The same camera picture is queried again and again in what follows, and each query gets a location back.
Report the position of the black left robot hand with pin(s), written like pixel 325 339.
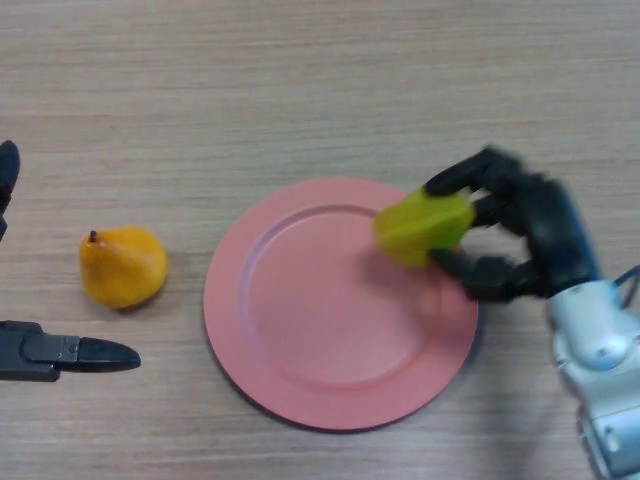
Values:
pixel 35 352

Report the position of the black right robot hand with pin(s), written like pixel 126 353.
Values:
pixel 555 230

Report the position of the yellow-green starfruit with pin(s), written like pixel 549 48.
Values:
pixel 422 227

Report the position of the pink round plate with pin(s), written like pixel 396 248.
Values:
pixel 325 320

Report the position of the orange-yellow pear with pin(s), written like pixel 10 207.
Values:
pixel 125 267

